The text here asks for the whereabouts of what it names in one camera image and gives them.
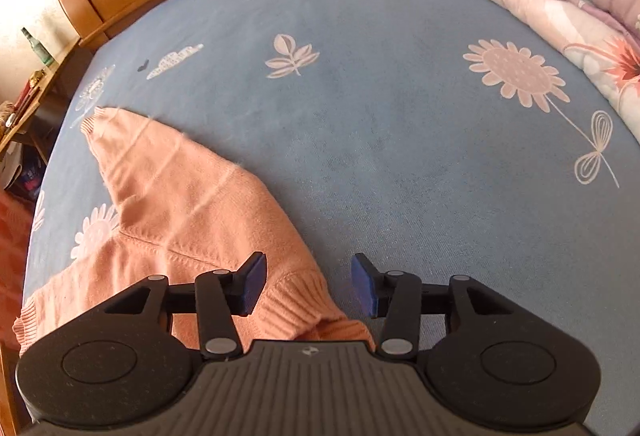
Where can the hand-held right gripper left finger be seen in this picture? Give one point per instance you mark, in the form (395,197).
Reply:
(252,283)

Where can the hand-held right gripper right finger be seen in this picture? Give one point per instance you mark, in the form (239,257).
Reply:
(362,286)

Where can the orange striped knit sweater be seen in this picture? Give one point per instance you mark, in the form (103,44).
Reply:
(190,196)

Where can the blue floral bed sheet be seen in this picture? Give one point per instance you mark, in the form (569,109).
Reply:
(400,116)

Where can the wooden nightstand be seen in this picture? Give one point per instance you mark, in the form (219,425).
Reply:
(55,81)

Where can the red gold stick bundle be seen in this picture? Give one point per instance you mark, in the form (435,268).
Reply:
(29,91)

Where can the green glass bottle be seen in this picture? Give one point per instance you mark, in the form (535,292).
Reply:
(39,47)

